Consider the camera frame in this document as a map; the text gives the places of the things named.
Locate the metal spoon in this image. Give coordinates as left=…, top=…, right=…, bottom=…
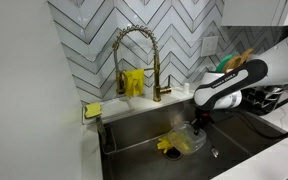
left=210, top=139, right=220, bottom=159

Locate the black metal dish rack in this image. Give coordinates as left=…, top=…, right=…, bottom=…
left=240, top=83, right=288, bottom=116

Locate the clear plastic lunchbox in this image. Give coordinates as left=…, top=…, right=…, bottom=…
left=167, top=121, right=207, bottom=156

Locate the white wall outlet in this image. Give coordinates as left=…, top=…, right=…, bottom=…
left=200, top=35, right=219, bottom=58

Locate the small white bottle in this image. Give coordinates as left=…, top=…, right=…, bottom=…
left=182, top=82, right=191, bottom=94

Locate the metal sink caddy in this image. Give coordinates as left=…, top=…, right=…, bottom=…
left=98, top=124, right=118, bottom=155

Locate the white upper cabinet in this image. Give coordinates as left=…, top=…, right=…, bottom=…
left=221, top=0, right=288, bottom=27

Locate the gold spring faucet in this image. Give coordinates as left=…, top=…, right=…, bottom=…
left=112, top=24, right=172, bottom=103

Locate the clear sponge tray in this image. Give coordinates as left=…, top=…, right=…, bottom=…
left=82, top=96, right=135, bottom=125

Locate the wooden bamboo plate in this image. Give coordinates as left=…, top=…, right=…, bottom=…
left=223, top=55, right=242, bottom=73
left=237, top=48, right=255, bottom=63

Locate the crumpled yellow rubber glove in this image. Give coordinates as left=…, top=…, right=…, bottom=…
left=156, top=135, right=175, bottom=154

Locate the green plastic spoon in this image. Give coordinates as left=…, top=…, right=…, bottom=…
left=176, top=131, right=192, bottom=152

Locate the yellow sponge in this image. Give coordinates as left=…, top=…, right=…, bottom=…
left=84, top=102, right=103, bottom=119

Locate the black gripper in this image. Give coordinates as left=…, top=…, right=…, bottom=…
left=192, top=109, right=212, bottom=136

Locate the sink drain hole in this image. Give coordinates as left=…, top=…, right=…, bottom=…
left=163, top=149, right=184, bottom=162

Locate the hanging yellow rubber glove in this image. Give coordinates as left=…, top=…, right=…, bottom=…
left=122, top=68, right=146, bottom=98

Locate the stainless steel sink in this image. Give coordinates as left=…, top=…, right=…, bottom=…
left=98, top=94, right=288, bottom=180

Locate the dish brush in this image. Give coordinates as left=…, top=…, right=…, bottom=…
left=95, top=115, right=109, bottom=148

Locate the green plate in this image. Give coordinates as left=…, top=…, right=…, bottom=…
left=214, top=53, right=237, bottom=74

